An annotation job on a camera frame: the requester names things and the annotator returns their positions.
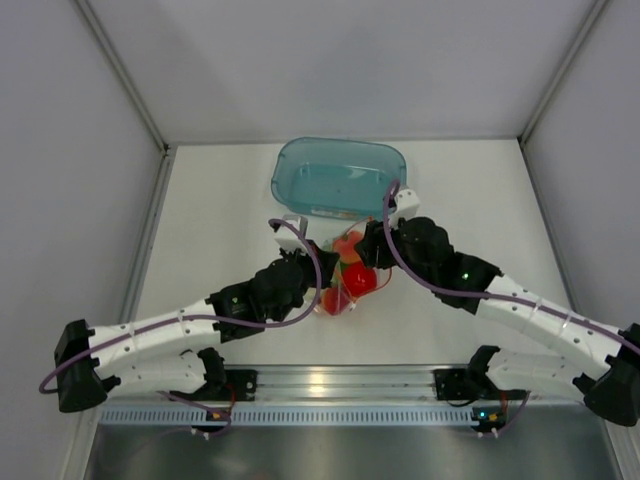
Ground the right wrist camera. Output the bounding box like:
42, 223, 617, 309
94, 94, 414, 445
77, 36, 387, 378
390, 188, 421, 224

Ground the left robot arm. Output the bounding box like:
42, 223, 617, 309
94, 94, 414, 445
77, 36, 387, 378
52, 245, 339, 413

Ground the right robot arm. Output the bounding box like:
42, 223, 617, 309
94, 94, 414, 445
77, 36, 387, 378
355, 217, 639, 427

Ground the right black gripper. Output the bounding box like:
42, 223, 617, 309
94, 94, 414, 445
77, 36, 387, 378
355, 210, 436, 288

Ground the clear zip top bag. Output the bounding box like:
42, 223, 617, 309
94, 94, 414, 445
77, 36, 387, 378
314, 217, 392, 317

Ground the green fake vegetable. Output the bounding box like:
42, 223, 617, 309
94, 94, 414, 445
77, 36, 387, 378
335, 260, 349, 278

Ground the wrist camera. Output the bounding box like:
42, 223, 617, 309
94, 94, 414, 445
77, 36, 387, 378
390, 188, 421, 224
269, 214, 308, 252

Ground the aluminium mounting rail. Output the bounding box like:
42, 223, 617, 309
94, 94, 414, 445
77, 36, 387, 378
226, 365, 583, 403

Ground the slotted cable duct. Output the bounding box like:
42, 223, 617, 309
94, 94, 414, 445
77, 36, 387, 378
99, 404, 498, 427

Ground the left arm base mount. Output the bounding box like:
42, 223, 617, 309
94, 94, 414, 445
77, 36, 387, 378
218, 369, 258, 402

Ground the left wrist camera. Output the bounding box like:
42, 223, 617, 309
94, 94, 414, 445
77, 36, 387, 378
269, 214, 308, 252

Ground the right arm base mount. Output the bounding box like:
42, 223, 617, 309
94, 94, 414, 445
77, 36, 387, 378
433, 368, 480, 407

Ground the red fake pepper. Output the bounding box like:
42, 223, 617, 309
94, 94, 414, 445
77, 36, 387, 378
343, 263, 377, 298

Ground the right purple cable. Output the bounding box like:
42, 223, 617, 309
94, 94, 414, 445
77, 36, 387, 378
382, 179, 640, 351

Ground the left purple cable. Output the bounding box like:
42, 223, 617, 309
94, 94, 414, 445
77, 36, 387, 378
38, 217, 324, 396

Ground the purple cable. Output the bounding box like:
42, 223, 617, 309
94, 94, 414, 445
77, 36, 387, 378
38, 217, 324, 396
382, 179, 640, 351

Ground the teal plastic bin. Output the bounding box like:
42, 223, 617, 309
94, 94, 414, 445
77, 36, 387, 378
271, 137, 407, 220

